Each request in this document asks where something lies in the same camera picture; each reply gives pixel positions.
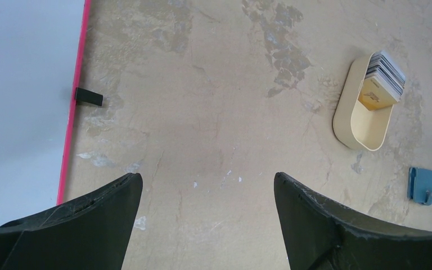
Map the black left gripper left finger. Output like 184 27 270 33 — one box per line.
0 173 143 269

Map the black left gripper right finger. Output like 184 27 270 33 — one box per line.
274 172 432 269

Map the blue leather card holder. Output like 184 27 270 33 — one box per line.
407 166 432 206

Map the cream oval card tray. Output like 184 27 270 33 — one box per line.
332 53 393 151

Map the stack of cards in tray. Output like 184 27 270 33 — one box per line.
358 50 406 111

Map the black whiteboard clip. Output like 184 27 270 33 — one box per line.
74 87 104 107

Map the pink framed whiteboard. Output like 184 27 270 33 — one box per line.
0 1 89 226

